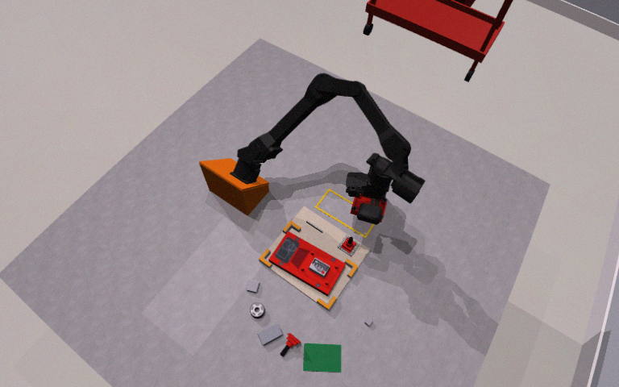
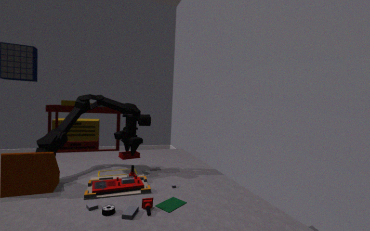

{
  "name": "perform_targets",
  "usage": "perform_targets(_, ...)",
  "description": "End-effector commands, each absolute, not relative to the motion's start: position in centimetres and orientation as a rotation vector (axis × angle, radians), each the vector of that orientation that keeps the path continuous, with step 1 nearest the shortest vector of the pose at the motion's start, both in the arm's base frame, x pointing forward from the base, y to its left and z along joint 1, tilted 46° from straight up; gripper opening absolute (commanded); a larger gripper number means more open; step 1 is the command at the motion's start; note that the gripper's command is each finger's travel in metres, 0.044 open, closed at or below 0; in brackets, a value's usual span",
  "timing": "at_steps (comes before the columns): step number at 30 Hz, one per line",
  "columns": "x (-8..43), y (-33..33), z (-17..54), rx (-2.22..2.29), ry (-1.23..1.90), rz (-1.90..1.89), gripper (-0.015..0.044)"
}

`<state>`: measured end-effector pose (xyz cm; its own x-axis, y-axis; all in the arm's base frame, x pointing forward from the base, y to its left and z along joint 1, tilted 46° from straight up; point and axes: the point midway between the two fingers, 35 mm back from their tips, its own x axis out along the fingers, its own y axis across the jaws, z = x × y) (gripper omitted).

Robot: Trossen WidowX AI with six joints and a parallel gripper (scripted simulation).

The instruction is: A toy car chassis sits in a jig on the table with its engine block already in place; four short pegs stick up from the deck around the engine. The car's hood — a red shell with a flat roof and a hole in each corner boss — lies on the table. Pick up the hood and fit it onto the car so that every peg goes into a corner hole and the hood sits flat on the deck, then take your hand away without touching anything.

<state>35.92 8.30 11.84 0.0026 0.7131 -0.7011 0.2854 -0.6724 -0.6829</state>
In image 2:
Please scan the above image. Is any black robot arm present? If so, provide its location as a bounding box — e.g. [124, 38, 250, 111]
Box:
[36, 94, 151, 156]

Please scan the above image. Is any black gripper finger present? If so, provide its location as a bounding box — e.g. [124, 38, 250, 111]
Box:
[121, 140, 130, 152]
[128, 143, 140, 155]

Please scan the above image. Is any green flat rectangular mat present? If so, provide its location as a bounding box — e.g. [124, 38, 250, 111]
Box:
[156, 197, 187, 213]

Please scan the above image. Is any black toy tyre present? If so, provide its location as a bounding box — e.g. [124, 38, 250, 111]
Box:
[102, 205, 115, 216]

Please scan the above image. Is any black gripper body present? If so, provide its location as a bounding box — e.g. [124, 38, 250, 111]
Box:
[122, 126, 143, 144]

